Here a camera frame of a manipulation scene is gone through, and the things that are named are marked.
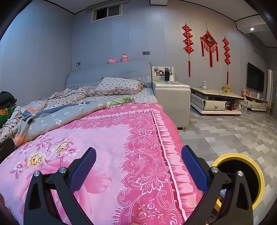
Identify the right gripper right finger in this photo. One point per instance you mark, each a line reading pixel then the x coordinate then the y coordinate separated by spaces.
pixel 237 204

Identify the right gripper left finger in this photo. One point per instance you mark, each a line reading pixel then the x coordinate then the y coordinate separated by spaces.
pixel 40 207

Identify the yellow rimmed trash bin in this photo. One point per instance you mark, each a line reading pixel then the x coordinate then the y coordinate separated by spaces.
pixel 233 162

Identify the green patterned bag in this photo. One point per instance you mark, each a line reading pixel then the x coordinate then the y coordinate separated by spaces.
pixel 5 114

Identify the grey patterned quilt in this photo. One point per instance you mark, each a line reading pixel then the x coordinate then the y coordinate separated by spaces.
pixel 36 123

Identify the black clothing pile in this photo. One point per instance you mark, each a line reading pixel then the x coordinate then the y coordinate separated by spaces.
pixel 6 100

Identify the polka dot duvet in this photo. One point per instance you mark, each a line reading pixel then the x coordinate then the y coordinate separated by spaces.
pixel 65 97

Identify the pink floral bedspread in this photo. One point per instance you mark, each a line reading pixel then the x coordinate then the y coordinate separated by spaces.
pixel 138 176

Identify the white tv stand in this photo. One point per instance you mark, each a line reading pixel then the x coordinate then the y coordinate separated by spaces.
pixel 254 104

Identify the white coffee table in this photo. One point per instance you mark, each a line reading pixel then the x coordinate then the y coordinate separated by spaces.
pixel 215 102

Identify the polka dot pillow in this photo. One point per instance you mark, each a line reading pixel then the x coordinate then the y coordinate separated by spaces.
pixel 118 86

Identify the yellow pot ornament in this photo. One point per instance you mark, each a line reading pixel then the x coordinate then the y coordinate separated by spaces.
pixel 226 89

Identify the white bedside cabinet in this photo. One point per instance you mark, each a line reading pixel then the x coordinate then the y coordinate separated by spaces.
pixel 173 96

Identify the white floor air conditioner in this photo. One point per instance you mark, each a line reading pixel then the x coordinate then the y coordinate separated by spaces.
pixel 269 86

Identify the small white bottle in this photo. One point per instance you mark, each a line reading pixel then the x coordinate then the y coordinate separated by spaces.
pixel 204 85

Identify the pink plush doll left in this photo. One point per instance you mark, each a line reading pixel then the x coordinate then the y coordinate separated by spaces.
pixel 112 61

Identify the pink plush doll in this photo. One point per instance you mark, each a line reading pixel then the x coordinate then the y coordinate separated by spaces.
pixel 112 61
pixel 124 58

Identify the pink plush doll right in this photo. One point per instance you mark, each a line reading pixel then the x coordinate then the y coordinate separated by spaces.
pixel 124 58

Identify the black thermos bottle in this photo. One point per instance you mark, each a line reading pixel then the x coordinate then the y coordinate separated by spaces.
pixel 166 74

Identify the grey bed headboard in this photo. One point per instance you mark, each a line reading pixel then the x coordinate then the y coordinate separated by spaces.
pixel 137 70

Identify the right red knot hanging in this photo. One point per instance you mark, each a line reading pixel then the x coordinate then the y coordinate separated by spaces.
pixel 227 57

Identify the red knot hanging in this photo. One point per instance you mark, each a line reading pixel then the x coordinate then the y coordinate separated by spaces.
pixel 209 45
pixel 227 57
pixel 188 44

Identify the centre red knot hanging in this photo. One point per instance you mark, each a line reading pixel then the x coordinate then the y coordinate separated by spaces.
pixel 209 45

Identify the left red knot hanging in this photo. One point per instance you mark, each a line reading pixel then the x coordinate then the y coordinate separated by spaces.
pixel 188 44

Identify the small window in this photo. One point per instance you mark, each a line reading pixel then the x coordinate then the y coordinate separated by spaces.
pixel 107 12

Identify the black wall television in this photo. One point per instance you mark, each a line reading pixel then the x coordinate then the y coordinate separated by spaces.
pixel 255 78

